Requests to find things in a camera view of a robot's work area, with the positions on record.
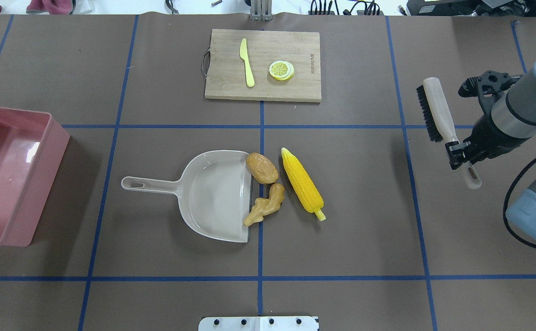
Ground yellow lemon slices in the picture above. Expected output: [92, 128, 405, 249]
[269, 60, 295, 81]

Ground beige plastic dustpan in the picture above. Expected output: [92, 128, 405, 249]
[121, 149, 253, 243]

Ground metal base plate with bolts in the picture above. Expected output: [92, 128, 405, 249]
[198, 316, 320, 331]

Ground wooden cutting board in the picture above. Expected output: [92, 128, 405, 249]
[204, 29, 322, 103]

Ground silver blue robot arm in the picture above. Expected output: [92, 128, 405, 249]
[446, 62, 536, 249]

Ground pink cloth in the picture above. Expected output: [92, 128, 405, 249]
[26, 0, 76, 15]

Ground yellow plastic knife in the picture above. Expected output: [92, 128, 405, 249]
[239, 38, 255, 88]

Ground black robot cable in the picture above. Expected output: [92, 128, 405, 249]
[502, 145, 536, 254]

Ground yellow toy corn cob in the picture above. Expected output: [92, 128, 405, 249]
[281, 148, 326, 222]

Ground brown toy potato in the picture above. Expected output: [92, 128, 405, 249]
[245, 153, 280, 185]

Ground aluminium camera post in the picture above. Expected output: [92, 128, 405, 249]
[246, 0, 273, 21]

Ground pink plastic bin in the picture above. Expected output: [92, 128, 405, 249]
[0, 107, 70, 246]

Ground beige hand brush black bristles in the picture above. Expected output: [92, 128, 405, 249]
[416, 77, 482, 190]

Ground tan toy ginger root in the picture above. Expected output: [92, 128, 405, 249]
[243, 183, 285, 228]

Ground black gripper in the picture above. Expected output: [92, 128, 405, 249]
[446, 115, 526, 170]

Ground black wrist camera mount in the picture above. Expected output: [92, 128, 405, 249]
[458, 70, 523, 115]

